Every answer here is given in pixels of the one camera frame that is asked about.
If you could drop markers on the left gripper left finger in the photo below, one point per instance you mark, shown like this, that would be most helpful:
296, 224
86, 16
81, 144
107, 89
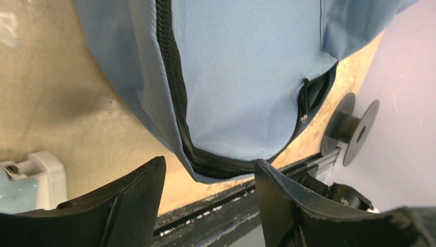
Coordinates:
120, 213

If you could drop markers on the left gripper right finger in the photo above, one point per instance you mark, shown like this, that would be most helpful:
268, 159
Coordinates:
294, 215

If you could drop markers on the light blue stapler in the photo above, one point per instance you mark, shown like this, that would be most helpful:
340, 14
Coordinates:
39, 182

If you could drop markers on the blue backpack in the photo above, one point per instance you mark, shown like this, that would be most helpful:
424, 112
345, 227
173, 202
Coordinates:
223, 83

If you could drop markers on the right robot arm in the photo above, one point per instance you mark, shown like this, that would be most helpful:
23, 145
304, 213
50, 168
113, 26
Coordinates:
339, 193

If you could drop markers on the grey tape roll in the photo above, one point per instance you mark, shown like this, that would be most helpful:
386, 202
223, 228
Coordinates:
348, 129

